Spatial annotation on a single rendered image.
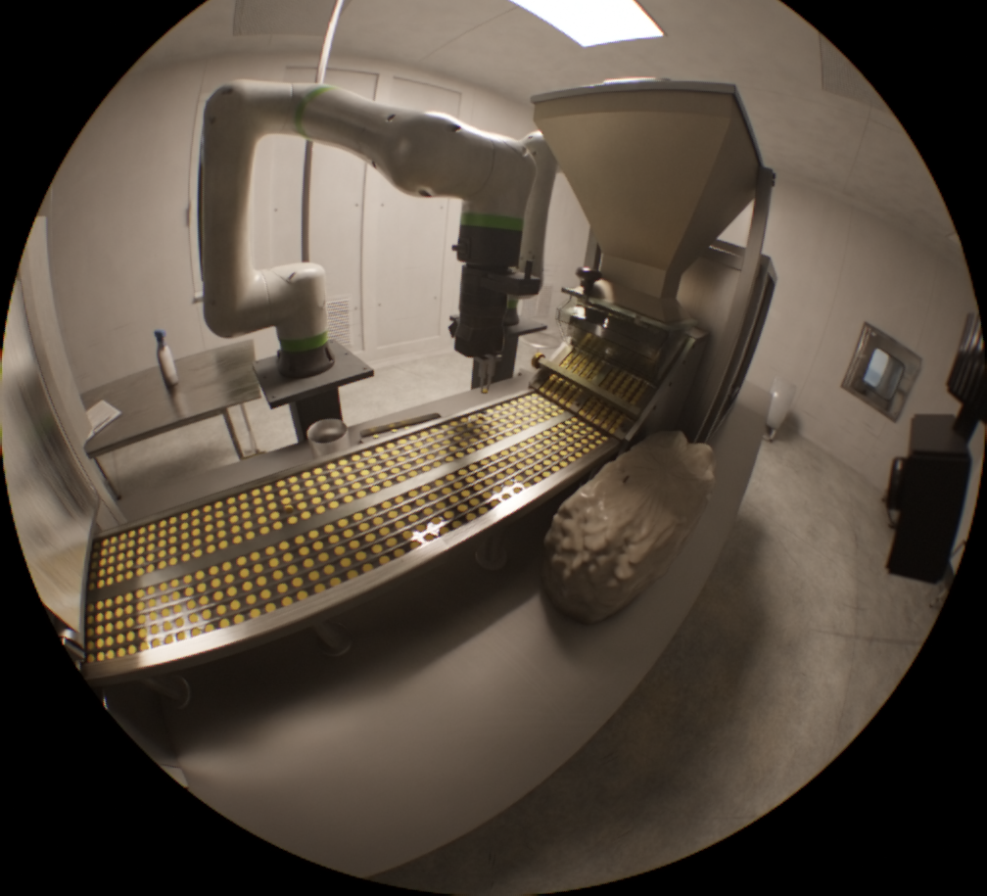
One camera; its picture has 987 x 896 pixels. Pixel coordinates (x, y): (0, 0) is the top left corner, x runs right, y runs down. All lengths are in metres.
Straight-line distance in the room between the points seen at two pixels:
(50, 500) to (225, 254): 0.50
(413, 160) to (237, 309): 0.47
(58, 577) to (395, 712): 0.39
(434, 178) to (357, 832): 0.71
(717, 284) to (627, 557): 0.62
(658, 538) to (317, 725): 0.47
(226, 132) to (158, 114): 2.21
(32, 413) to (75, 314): 2.56
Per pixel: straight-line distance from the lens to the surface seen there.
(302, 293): 0.75
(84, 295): 2.94
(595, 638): 0.51
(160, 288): 2.70
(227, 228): 0.69
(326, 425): 0.69
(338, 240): 2.73
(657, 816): 1.47
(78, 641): 0.42
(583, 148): 0.60
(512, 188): 0.46
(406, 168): 0.37
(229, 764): 0.53
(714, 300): 0.82
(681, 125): 0.52
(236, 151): 0.69
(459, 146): 0.38
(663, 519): 0.43
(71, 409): 0.75
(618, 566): 0.40
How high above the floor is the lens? 1.25
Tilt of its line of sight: 30 degrees down
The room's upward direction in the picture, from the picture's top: 7 degrees clockwise
